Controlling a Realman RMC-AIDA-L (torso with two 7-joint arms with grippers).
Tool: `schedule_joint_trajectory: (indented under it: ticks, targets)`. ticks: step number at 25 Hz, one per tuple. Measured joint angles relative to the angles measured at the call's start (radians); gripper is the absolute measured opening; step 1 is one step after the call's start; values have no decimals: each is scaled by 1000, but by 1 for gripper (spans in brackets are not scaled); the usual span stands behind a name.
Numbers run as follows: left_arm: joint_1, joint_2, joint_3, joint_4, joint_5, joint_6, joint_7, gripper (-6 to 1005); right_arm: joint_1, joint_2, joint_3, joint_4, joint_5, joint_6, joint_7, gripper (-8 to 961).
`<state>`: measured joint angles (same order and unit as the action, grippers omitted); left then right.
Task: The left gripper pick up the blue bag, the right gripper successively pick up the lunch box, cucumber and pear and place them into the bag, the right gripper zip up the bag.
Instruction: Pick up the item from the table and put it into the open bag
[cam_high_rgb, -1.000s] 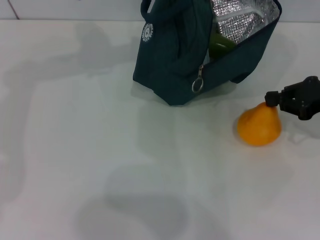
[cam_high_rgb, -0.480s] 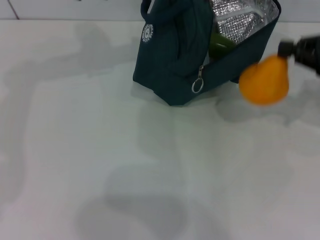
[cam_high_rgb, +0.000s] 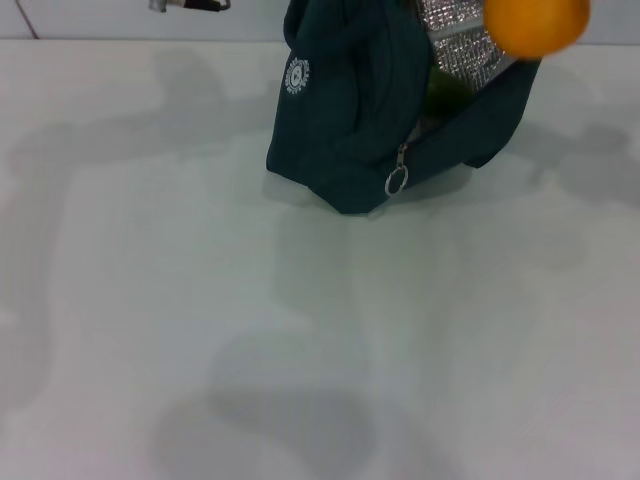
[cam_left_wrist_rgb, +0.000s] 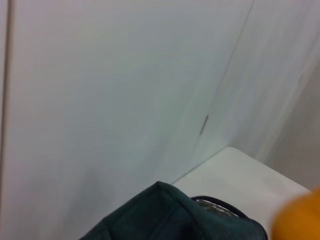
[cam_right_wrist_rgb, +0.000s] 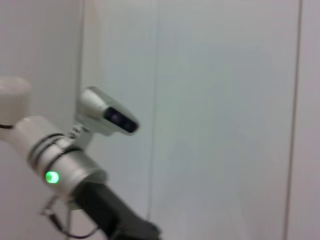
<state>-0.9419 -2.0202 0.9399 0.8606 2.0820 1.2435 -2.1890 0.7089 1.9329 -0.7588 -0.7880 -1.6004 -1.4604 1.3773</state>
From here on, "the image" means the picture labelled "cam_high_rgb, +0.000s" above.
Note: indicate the dark teal lunch bag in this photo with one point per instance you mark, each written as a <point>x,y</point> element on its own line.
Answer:
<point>340,125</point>

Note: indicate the green cucumber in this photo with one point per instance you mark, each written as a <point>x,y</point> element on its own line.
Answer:
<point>445,97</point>

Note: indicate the yellow orange pear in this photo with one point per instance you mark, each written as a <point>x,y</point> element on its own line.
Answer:
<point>537,25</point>

